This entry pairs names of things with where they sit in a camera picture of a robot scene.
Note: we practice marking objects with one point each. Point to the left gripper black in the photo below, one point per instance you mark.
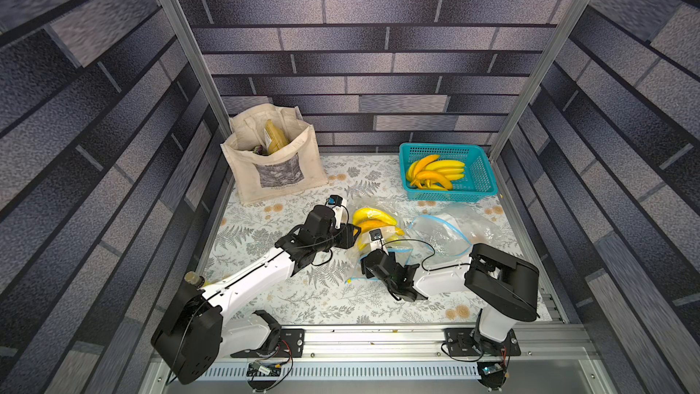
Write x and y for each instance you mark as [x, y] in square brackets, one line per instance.
[347, 238]

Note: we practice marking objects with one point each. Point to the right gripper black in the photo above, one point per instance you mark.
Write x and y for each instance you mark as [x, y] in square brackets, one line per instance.
[372, 262]

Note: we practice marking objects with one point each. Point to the zip-top bag of bananas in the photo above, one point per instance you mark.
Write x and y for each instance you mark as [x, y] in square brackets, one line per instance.
[451, 232]
[370, 213]

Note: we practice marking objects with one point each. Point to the yellow banana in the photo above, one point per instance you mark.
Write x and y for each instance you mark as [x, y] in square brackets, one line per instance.
[432, 188]
[413, 170]
[455, 177]
[445, 165]

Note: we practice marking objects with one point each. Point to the orange-yellow banana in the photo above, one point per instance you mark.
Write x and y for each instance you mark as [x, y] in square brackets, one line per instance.
[432, 178]
[429, 159]

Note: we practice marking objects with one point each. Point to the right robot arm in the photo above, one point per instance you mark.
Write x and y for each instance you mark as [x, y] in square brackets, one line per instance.
[507, 284]

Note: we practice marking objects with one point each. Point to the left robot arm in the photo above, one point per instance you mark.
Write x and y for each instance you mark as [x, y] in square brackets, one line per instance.
[198, 326]

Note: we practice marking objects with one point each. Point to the beige canvas tote bag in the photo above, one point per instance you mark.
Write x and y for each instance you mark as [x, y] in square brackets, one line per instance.
[260, 176]

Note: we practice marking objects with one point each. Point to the yellow item in tote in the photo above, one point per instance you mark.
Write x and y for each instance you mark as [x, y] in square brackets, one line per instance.
[274, 137]

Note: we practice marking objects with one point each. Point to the teal plastic basket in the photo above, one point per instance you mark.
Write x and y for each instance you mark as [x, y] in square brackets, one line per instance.
[479, 181]

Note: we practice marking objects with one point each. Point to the right circuit board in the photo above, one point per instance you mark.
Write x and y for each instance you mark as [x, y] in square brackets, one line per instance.
[490, 369]

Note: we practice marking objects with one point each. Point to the circuit board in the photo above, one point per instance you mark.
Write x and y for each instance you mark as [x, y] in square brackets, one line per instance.
[258, 369]
[490, 369]

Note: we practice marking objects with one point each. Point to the yellow drink bottle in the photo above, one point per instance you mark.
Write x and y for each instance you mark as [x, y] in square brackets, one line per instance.
[194, 279]

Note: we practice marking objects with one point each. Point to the left circuit board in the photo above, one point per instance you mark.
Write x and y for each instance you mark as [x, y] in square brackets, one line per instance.
[258, 369]

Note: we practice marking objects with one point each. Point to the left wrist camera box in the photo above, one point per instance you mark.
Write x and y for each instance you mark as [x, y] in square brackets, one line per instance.
[338, 205]

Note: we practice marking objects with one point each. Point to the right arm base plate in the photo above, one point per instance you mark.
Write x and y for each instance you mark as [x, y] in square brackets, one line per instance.
[460, 343]

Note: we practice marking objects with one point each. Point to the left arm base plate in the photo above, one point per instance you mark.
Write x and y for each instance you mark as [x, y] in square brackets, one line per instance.
[279, 344]

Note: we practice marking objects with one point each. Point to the aluminium front rail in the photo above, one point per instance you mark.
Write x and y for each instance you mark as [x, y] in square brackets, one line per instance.
[538, 341]

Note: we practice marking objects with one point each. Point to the left aluminium frame post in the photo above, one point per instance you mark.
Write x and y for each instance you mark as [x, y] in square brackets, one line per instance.
[173, 11]

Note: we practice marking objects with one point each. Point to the aluminium frame post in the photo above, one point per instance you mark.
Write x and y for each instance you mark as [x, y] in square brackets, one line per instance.
[549, 54]
[173, 11]

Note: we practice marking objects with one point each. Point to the right aluminium frame post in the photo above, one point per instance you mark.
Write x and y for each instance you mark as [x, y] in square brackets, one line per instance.
[549, 54]

